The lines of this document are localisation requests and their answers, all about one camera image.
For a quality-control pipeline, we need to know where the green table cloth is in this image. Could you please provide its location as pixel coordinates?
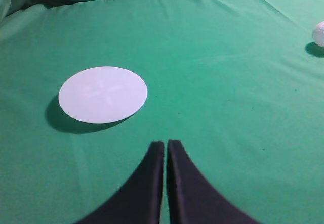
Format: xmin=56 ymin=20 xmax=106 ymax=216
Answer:
xmin=1 ymin=0 xmax=323 ymax=223

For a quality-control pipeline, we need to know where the white round plate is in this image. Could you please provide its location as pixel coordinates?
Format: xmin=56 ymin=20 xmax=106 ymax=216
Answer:
xmin=58 ymin=66 xmax=148 ymax=124

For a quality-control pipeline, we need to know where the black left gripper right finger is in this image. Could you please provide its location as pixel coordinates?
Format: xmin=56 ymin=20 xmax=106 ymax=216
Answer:
xmin=167 ymin=140 xmax=258 ymax=223

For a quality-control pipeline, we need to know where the white dimpled ball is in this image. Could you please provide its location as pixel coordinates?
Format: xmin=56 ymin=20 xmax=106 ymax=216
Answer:
xmin=312 ymin=21 xmax=324 ymax=47

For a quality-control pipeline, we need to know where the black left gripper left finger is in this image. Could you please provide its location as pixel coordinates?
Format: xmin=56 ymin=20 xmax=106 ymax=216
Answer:
xmin=78 ymin=141 xmax=164 ymax=224

